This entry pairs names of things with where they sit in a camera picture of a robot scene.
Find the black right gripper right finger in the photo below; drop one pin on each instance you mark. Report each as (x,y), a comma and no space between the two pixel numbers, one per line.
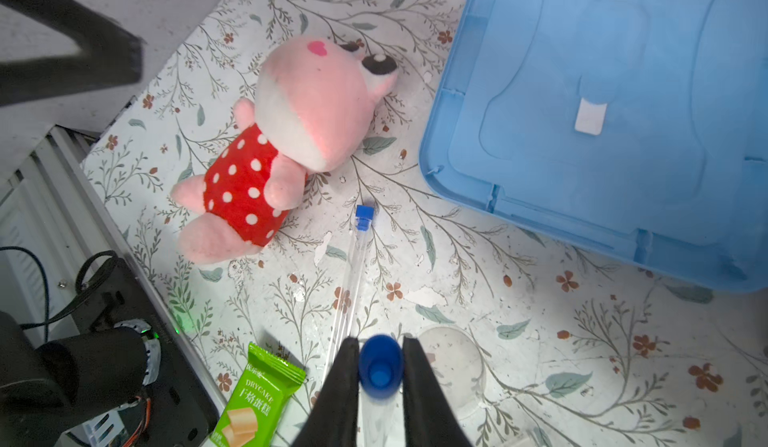
(428,419)

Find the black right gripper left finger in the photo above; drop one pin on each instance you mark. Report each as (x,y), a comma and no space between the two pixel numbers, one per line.
(333,420)

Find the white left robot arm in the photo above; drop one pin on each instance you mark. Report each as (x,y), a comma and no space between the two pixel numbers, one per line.
(111,347)

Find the green snack packet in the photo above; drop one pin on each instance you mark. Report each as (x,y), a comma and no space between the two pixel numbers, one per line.
(257,403)

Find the pink frog plush toy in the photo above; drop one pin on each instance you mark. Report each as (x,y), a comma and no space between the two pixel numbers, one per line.
(311,110)

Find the blue plastic bin lid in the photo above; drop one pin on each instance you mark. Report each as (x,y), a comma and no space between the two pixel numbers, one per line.
(636,129)

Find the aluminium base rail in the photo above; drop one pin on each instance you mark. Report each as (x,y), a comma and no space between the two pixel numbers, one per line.
(51,221)

